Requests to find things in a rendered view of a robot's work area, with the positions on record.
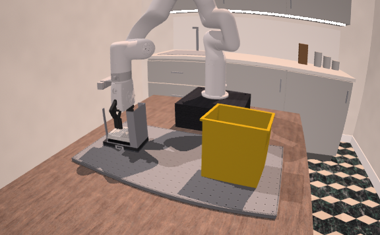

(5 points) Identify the yellow open-top bin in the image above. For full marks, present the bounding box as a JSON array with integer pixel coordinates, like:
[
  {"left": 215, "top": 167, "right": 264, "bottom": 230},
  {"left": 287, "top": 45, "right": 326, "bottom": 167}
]
[{"left": 200, "top": 104, "right": 275, "bottom": 188}]

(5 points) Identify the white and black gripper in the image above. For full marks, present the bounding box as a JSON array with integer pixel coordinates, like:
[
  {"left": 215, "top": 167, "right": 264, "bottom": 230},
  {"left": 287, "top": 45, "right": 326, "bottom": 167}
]
[{"left": 109, "top": 78, "right": 135, "bottom": 129}]

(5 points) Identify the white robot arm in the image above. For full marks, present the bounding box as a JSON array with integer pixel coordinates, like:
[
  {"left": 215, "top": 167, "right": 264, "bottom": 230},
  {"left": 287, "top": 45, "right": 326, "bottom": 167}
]
[{"left": 97, "top": 0, "right": 240, "bottom": 99}]

